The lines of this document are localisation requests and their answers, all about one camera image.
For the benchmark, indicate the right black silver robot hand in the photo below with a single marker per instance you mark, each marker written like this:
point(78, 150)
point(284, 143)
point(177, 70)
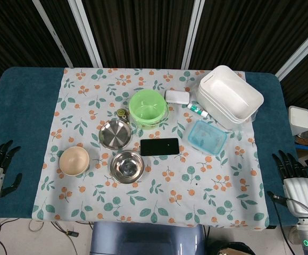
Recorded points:
point(301, 194)

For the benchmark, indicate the transparent container with blue lid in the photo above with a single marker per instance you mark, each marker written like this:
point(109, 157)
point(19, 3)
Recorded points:
point(207, 136)

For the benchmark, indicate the white square device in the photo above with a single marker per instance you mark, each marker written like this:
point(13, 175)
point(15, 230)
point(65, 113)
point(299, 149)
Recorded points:
point(299, 119)

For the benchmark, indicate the teal table cover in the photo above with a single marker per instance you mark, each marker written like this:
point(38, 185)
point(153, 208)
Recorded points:
point(23, 106)

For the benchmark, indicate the beige plastic bowl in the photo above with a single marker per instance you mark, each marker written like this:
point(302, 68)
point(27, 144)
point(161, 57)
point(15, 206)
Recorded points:
point(74, 161)

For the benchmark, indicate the black bin with cardboard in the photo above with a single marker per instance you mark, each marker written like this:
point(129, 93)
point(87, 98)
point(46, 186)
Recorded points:
point(234, 249)

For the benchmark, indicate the white plastic bin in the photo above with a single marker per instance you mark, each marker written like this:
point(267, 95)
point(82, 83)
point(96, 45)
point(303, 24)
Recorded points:
point(231, 91)
point(217, 117)

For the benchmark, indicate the stainless steel plate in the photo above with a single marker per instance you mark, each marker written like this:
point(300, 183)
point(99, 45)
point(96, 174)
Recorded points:
point(115, 135)

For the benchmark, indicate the floral print tablecloth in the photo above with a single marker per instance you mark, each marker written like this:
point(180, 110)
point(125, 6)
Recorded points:
point(169, 199)

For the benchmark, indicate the white green glue stick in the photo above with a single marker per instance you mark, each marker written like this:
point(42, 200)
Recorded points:
point(197, 109)

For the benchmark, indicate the stainless steel bowl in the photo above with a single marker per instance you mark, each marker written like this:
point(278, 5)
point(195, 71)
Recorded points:
point(127, 167)

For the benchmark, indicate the small round tape measure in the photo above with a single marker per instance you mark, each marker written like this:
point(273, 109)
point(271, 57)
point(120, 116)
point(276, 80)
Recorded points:
point(122, 114)

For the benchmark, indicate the black smartphone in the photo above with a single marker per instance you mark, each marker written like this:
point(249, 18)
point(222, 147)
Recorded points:
point(159, 146)

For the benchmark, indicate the white power bank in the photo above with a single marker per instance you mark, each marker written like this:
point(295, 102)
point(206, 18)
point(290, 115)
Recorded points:
point(177, 97)

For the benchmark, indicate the green plastic bucket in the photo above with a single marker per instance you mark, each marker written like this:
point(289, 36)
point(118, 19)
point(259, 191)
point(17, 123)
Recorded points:
point(145, 107)

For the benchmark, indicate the white metal frame post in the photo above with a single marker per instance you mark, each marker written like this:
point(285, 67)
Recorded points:
point(52, 33)
point(193, 32)
point(300, 54)
point(86, 33)

